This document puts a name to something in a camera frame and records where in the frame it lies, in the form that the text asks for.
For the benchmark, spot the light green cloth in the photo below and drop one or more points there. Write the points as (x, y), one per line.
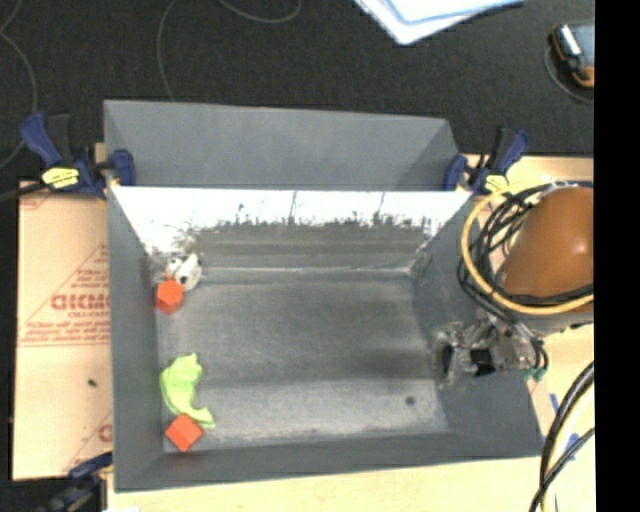
(181, 387)

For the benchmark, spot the grey metal bin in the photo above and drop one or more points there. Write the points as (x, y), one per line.
(310, 330)

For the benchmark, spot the orange cube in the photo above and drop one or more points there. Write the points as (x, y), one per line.
(184, 433)
(170, 294)

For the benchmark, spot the brown cardboard board, red print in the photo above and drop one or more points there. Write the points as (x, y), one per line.
(60, 410)

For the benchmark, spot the white and black toy animal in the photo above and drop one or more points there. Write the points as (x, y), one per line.
(184, 270)

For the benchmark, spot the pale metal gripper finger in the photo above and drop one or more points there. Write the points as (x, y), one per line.
(457, 372)
(452, 335)

